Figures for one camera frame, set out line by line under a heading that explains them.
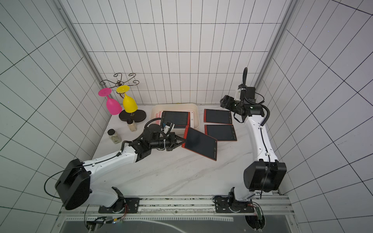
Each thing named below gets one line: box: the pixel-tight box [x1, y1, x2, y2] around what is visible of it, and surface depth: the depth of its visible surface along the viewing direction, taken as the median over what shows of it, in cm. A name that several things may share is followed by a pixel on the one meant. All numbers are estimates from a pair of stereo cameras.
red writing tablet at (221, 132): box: [204, 124, 238, 142], surface depth 106 cm
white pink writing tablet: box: [155, 110, 195, 129], surface depth 112 cm
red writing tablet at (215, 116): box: [203, 108, 233, 125], surface depth 115 cm
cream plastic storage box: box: [150, 102, 200, 135], surface depth 112 cm
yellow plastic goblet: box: [116, 84, 138, 114], surface depth 91 cm
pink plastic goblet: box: [98, 87, 123, 116], surface depth 89 cm
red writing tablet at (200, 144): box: [181, 125, 218, 162], surface depth 83 cm
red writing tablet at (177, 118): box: [162, 110, 191, 127], surface depth 112 cm
